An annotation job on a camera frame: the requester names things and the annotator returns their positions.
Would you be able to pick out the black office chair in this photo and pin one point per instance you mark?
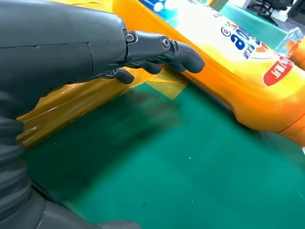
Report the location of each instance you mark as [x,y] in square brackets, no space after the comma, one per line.
[264,9]

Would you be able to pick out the yellow taped cardboard sheet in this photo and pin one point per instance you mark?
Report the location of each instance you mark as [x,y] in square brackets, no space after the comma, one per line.
[71,101]

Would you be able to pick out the orange detergent bottle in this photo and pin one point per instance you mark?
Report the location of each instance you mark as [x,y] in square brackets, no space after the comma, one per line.
[238,88]
[295,52]

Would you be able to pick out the green table mat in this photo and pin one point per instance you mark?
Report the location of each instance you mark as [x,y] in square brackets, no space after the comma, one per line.
[166,173]

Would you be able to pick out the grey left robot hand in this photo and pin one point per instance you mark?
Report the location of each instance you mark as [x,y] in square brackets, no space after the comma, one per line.
[59,44]

